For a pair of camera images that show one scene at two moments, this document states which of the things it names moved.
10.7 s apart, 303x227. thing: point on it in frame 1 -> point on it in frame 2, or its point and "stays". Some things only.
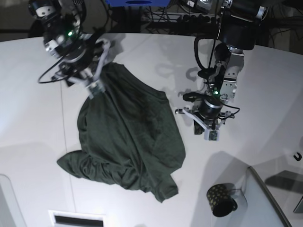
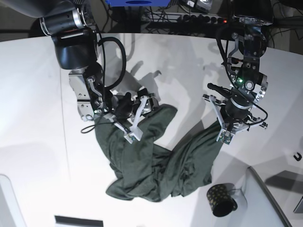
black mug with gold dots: x=220 y=199 stays
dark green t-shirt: x=128 y=135 -> x=144 y=170
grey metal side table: x=285 y=183 stays
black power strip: x=184 y=17 stays
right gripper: x=209 y=108 -> x=237 y=107
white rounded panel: x=10 y=215 stays
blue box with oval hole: x=137 y=3 stays
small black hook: x=299 y=158 stays
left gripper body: x=77 y=56 -> x=125 y=106
